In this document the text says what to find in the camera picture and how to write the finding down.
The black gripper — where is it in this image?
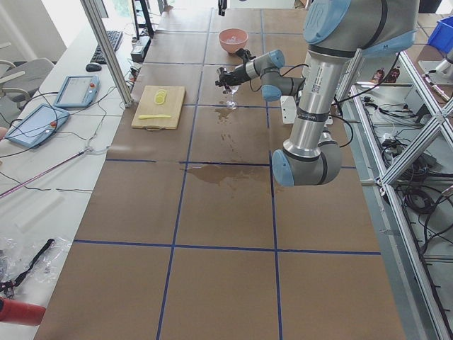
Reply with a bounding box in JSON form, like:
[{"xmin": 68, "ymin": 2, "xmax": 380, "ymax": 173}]
[{"xmin": 215, "ymin": 64, "xmax": 250, "ymax": 89}]

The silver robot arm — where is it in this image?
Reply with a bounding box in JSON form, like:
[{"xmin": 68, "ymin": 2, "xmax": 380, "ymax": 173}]
[{"xmin": 215, "ymin": 1, "xmax": 419, "ymax": 186}]

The clear wine glass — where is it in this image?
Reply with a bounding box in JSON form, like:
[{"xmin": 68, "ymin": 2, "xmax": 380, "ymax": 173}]
[{"xmin": 226, "ymin": 86, "xmax": 239, "ymax": 110}]

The pink bowl of ice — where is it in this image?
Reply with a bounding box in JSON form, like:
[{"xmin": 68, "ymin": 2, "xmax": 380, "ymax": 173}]
[{"xmin": 218, "ymin": 28, "xmax": 248, "ymax": 54}]

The yellow lemon slice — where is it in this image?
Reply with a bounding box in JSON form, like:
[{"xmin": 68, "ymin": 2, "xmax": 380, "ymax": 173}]
[{"xmin": 154, "ymin": 89, "xmax": 167, "ymax": 106}]

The bamboo cutting board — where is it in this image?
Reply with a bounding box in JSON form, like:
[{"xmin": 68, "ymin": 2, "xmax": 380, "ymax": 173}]
[{"xmin": 131, "ymin": 86, "xmax": 185, "ymax": 130}]

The yellow plastic knife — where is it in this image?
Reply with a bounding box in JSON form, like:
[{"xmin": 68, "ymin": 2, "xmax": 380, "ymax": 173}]
[{"xmin": 138, "ymin": 114, "xmax": 172, "ymax": 120}]

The black keyboard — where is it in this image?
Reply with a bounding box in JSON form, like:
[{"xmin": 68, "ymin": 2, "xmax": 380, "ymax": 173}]
[{"xmin": 90, "ymin": 30, "xmax": 125, "ymax": 64}]

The black computer mouse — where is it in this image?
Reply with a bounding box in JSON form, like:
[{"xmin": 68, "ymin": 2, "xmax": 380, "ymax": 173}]
[{"xmin": 85, "ymin": 62, "xmax": 102, "ymax": 72}]

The blue teach pendant far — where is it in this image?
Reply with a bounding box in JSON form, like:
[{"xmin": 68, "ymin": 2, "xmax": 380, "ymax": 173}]
[{"xmin": 54, "ymin": 75, "xmax": 100, "ymax": 109}]

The blue teach pendant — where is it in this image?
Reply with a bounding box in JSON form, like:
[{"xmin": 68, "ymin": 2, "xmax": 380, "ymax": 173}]
[
  {"xmin": 5, "ymin": 104, "xmax": 69, "ymax": 148},
  {"xmin": 54, "ymin": 75, "xmax": 100, "ymax": 109}
]

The blue teach pendant near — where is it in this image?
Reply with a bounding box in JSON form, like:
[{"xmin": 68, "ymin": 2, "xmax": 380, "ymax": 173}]
[{"xmin": 5, "ymin": 104, "xmax": 69, "ymax": 148}]

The red fire extinguisher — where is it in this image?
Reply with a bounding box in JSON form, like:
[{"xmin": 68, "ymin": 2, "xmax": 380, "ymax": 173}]
[{"xmin": 1, "ymin": 298, "xmax": 46, "ymax": 326}]

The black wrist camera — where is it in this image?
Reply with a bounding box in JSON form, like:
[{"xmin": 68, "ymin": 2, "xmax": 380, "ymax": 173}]
[{"xmin": 235, "ymin": 48, "xmax": 256, "ymax": 62}]

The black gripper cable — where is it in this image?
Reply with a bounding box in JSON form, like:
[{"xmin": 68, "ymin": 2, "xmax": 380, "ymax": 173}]
[{"xmin": 248, "ymin": 63, "xmax": 309, "ymax": 91}]

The aluminium frame post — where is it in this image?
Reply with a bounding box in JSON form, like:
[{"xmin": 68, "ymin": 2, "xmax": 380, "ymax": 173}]
[{"xmin": 80, "ymin": 0, "xmax": 133, "ymax": 108}]

